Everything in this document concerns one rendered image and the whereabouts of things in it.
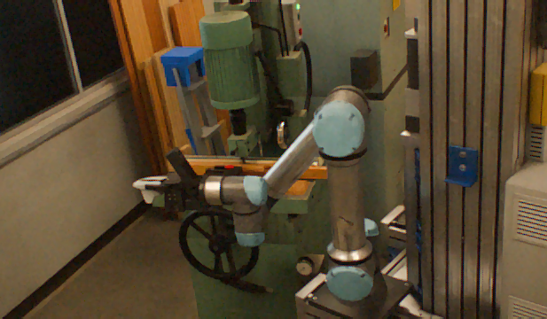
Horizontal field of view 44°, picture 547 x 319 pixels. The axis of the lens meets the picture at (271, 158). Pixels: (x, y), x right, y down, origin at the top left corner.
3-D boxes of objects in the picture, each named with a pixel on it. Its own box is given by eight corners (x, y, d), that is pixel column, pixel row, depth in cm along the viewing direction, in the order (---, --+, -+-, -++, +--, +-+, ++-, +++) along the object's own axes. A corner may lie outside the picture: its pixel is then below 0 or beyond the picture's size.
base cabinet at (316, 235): (208, 382, 284) (181, 238, 254) (250, 298, 334) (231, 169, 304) (312, 395, 271) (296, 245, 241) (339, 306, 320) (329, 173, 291)
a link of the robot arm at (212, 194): (217, 182, 171) (227, 171, 178) (200, 182, 172) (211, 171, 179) (221, 209, 173) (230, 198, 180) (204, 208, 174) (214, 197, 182)
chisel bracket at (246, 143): (230, 160, 247) (226, 139, 244) (241, 144, 259) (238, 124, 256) (248, 160, 245) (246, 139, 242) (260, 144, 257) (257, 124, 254)
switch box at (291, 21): (281, 45, 256) (277, 3, 250) (288, 38, 265) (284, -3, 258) (297, 45, 255) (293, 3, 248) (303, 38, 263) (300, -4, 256)
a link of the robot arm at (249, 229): (271, 228, 186) (267, 192, 181) (261, 250, 176) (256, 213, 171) (244, 227, 188) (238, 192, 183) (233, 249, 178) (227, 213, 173)
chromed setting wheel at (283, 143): (277, 154, 254) (273, 124, 249) (285, 141, 265) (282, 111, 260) (285, 154, 253) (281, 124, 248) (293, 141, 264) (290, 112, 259)
